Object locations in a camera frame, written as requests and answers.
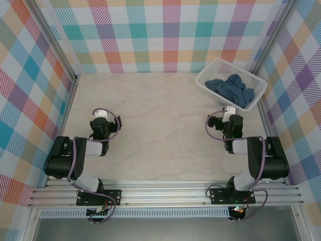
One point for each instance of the blue t-shirt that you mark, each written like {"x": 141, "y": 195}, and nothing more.
{"x": 230, "y": 90}

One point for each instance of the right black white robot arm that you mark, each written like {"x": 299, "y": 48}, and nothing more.
{"x": 273, "y": 163}

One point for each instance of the white plastic perforated basket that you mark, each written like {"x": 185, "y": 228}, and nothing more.
{"x": 208, "y": 72}

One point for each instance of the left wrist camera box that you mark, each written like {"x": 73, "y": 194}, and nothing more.
{"x": 100, "y": 113}

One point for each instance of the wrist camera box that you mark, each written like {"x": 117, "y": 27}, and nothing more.
{"x": 100, "y": 113}
{"x": 230, "y": 110}

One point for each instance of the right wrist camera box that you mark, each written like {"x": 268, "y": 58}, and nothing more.
{"x": 230, "y": 110}

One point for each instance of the aluminium side rail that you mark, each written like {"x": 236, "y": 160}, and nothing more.
{"x": 265, "y": 120}
{"x": 69, "y": 100}

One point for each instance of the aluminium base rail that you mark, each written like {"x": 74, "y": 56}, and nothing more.
{"x": 163, "y": 194}

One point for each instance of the aluminium frame post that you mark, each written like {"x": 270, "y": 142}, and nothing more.
{"x": 274, "y": 37}
{"x": 58, "y": 42}

